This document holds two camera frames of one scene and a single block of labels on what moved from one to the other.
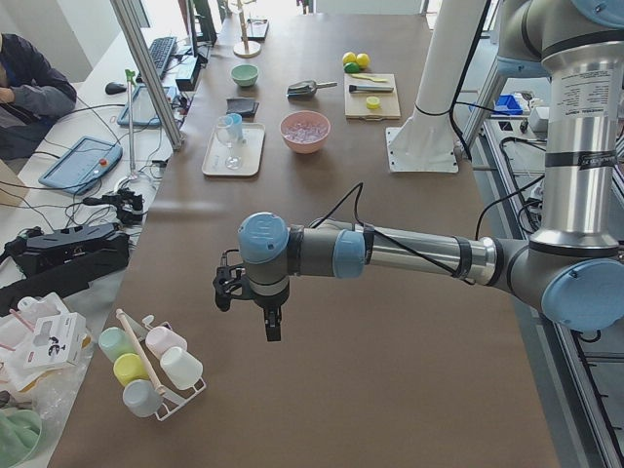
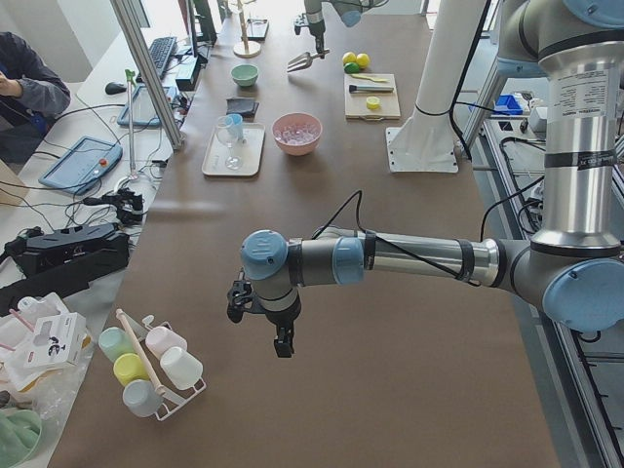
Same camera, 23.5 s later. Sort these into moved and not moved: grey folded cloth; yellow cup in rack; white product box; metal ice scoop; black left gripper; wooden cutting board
Moved: metal ice scoop; black left gripper
Not moved: white product box; yellow cup in rack; wooden cutting board; grey folded cloth
